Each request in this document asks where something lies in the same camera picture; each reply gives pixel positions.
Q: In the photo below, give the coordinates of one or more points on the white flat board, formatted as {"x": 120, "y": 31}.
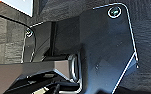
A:
{"x": 21, "y": 6}

